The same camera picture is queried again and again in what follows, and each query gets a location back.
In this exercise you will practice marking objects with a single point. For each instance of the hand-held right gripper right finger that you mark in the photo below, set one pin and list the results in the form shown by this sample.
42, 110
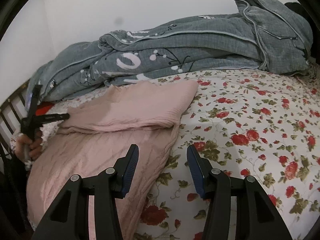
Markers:
195, 172

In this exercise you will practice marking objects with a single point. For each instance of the red cloth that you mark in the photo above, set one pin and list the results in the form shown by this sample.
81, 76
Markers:
45, 110

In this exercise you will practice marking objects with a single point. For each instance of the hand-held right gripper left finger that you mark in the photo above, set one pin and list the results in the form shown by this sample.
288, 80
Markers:
130, 170

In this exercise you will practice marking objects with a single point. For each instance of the person's left hand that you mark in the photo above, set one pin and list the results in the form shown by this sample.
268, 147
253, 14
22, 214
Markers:
35, 148

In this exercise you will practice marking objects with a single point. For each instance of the pink knit garment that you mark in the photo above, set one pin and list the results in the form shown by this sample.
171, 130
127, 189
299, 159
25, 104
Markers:
105, 120

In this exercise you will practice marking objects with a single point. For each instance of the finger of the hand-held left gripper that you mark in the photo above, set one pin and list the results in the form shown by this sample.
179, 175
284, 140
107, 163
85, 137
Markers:
53, 118
34, 102

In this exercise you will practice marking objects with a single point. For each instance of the grey printed quilt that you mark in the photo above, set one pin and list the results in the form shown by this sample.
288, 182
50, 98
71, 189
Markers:
200, 45

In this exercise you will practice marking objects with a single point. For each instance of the floral bed sheet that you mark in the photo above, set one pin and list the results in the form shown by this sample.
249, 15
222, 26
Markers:
250, 120

